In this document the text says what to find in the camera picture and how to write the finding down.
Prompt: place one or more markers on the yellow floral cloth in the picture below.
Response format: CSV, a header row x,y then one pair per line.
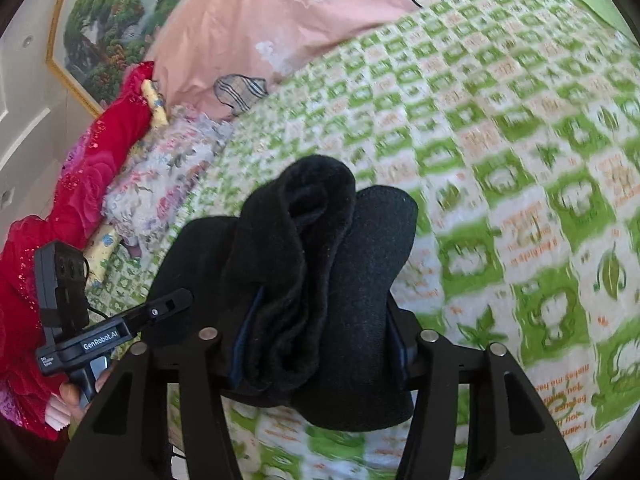
x,y
155,102

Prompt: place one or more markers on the green printed bed sheet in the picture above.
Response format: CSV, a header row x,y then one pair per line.
x,y
500,135

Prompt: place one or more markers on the framed landscape painting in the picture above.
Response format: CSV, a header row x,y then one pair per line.
x,y
110,35

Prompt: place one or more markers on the red cloth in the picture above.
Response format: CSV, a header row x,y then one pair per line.
x,y
90,185

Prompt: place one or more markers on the person's left hand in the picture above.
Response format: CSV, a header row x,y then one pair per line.
x,y
75,402

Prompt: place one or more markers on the floral ruffled pillow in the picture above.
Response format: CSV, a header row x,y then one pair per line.
x,y
160,180

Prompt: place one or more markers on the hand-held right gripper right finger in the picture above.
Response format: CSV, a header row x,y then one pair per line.
x,y
402,350

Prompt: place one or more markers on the light green cloth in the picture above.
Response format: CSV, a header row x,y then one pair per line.
x,y
600,5

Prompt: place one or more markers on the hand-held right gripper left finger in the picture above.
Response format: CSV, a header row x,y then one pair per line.
x,y
239,355

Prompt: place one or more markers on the pink heart-print quilt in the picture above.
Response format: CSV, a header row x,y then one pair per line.
x,y
300,20

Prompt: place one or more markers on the black pants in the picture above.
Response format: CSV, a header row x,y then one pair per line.
x,y
325,285

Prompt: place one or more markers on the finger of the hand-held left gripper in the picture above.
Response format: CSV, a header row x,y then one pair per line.
x,y
162,307

